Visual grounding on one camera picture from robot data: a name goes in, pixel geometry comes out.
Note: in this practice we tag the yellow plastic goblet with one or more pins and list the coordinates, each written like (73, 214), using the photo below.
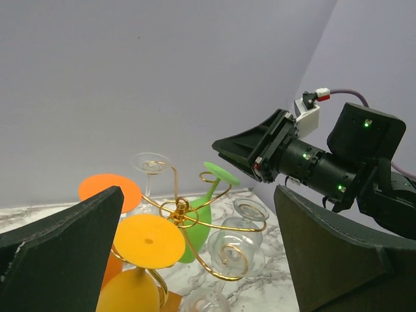
(148, 242)

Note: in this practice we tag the clear stemmed wine glass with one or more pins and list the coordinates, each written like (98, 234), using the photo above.
(151, 164)

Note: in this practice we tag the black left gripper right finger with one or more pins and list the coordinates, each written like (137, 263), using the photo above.
(337, 264)

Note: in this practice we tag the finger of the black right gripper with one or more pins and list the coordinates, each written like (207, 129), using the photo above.
(248, 145)
(243, 167)

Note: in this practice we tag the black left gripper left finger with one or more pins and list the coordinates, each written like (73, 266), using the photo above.
(54, 263)

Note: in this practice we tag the gold wire glass rack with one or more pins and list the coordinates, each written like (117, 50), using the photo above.
(193, 218)

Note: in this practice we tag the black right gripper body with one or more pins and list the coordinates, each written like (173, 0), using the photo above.
(266, 165)

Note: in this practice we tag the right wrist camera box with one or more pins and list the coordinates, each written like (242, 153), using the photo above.
(307, 111)

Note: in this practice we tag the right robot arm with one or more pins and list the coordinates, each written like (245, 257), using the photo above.
(355, 169)

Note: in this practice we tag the green plastic goblet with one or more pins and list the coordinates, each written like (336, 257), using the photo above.
(198, 233)

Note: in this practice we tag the orange plastic goblet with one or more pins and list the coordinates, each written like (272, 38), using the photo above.
(123, 196)

